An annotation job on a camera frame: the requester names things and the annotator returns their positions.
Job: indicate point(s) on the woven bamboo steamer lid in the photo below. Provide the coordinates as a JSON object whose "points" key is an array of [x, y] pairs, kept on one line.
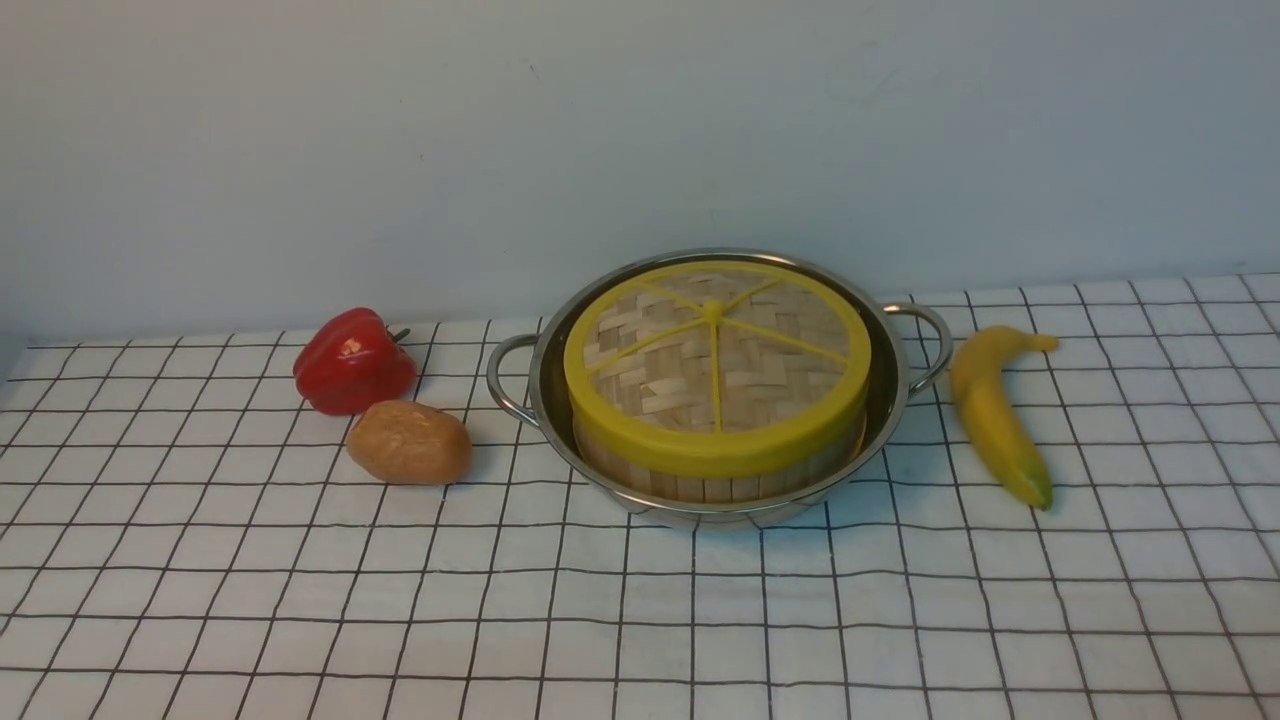
{"points": [[717, 368]]}

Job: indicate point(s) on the bamboo steamer basket yellow rim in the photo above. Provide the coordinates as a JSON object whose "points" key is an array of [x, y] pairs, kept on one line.
{"points": [[708, 489]]}

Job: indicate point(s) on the stainless steel pot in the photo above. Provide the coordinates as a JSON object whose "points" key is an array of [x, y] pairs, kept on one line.
{"points": [[911, 349]]}

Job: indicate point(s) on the brown potato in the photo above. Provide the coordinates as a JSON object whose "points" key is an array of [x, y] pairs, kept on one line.
{"points": [[409, 444]]}

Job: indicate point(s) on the red bell pepper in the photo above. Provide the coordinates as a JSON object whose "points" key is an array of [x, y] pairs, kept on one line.
{"points": [[352, 363]]}

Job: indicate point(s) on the yellow banana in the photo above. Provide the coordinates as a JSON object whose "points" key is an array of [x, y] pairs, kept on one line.
{"points": [[988, 418]]}

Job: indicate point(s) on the white black-grid tablecloth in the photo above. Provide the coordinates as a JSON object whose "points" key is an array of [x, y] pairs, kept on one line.
{"points": [[183, 539]]}

